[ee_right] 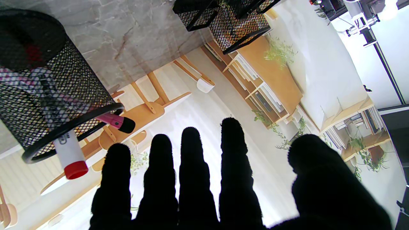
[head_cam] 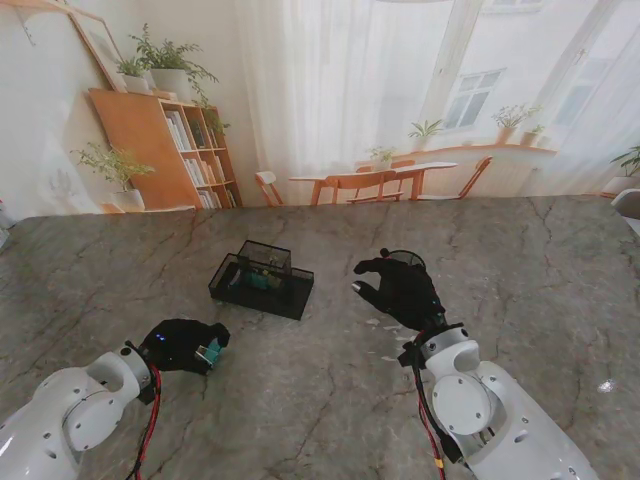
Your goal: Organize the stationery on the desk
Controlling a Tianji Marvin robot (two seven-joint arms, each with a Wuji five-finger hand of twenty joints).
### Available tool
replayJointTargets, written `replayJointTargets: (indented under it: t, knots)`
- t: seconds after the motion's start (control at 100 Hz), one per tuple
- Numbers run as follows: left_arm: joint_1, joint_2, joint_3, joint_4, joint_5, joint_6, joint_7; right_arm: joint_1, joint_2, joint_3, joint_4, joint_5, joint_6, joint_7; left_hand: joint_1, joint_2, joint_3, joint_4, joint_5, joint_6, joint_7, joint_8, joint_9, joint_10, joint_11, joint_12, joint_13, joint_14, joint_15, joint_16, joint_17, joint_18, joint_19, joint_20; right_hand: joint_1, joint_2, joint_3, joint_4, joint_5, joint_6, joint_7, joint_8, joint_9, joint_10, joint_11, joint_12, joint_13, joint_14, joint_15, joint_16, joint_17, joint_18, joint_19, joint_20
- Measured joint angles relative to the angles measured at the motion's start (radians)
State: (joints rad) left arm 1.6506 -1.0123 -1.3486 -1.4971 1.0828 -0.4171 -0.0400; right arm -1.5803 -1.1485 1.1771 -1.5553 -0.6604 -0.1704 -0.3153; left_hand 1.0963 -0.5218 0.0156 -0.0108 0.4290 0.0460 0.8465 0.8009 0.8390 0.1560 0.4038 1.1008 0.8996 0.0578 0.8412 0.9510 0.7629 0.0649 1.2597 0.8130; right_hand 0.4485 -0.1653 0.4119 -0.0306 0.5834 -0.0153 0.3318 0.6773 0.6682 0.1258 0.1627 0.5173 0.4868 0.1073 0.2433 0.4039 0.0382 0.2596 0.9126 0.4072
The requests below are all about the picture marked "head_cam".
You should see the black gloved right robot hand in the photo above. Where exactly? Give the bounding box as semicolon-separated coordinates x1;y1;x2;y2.
352;257;447;332

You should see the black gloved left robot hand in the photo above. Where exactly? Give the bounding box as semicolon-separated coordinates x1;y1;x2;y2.
137;319;232;376

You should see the black mesh pen cup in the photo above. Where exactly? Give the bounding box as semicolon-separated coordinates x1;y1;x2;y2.
387;248;427;271

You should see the large teal binder clip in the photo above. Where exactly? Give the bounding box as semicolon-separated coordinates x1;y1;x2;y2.
194;337;224;371

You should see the black mesh desk organizer tray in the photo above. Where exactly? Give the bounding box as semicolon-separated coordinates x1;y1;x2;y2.
208;239;315;321

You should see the printed room scene backdrop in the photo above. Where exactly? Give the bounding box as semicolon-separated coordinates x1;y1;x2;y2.
0;0;640;219

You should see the red black left arm cable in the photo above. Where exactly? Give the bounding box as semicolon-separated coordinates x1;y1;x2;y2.
119;364;164;480

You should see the red black arm cable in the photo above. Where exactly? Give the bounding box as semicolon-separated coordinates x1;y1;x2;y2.
119;364;164;480
397;339;464;480

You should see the red black right arm cable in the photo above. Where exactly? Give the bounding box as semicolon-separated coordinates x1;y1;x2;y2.
397;339;464;480

